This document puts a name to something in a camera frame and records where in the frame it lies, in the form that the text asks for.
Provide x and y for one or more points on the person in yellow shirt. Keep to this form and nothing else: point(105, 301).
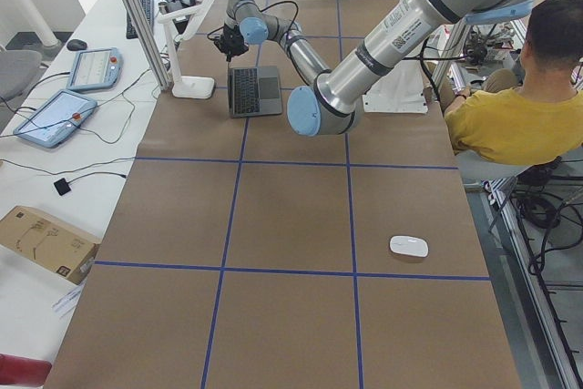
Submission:
point(534, 120)

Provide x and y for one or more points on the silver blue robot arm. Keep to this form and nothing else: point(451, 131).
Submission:
point(330, 100)

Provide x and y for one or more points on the small black square device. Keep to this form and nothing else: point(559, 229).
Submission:
point(62, 186)

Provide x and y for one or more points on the upper blue teach pendant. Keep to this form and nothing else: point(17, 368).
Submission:
point(95, 69)

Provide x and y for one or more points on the white desk lamp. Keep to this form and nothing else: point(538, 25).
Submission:
point(186, 86)

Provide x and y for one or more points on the grey laptop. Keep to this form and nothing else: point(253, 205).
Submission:
point(254, 91)

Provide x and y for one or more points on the white computer mouse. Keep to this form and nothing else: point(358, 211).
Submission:
point(409, 246)

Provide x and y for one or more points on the aluminium frame post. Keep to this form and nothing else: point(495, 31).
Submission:
point(147, 42)

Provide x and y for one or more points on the lower blue teach pendant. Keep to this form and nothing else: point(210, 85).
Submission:
point(57, 119)

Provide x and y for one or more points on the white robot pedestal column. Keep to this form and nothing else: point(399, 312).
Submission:
point(406, 89)

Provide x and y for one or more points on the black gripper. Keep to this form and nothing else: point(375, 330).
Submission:
point(232, 42)

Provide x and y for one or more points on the grey office chair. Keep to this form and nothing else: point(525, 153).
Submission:
point(18, 69)

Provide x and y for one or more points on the red object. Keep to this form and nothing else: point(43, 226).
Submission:
point(22, 371)

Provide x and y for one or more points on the brown cardboard box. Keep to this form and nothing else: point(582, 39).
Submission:
point(49, 242)

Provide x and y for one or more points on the black computer mouse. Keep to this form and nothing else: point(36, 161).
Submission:
point(76, 45)

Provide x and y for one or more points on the brown paper table cover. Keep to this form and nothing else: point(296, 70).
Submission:
point(241, 255)

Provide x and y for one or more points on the blue teach pendant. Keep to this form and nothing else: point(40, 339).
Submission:
point(57, 119)
point(95, 69)

